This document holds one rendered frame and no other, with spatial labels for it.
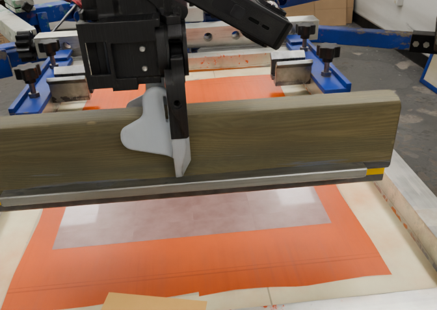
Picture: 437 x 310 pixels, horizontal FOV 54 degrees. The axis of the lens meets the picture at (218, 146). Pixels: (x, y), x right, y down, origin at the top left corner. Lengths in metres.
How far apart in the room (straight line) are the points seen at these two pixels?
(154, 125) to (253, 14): 0.12
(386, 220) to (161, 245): 0.28
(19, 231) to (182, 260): 0.22
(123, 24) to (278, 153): 0.18
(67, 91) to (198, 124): 0.52
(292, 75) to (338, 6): 4.38
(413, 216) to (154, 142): 0.32
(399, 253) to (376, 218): 0.06
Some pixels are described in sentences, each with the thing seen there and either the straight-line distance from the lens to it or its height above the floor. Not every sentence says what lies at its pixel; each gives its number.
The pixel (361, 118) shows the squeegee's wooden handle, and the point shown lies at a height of 1.13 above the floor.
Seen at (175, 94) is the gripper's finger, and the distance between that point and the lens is 0.34.
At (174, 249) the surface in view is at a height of 0.96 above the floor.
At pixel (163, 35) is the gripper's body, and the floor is 1.22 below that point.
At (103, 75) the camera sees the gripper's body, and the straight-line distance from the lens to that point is 0.36.
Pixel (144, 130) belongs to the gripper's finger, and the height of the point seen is 1.14.
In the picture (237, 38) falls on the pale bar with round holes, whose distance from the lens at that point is 1.11.
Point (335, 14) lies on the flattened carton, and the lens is 5.24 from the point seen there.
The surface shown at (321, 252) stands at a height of 0.96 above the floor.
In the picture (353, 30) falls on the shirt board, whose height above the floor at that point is 0.92.
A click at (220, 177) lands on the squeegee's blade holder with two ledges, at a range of 0.41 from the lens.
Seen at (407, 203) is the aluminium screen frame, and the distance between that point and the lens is 0.56.
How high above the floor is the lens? 1.31
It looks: 30 degrees down
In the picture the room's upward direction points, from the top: 3 degrees counter-clockwise
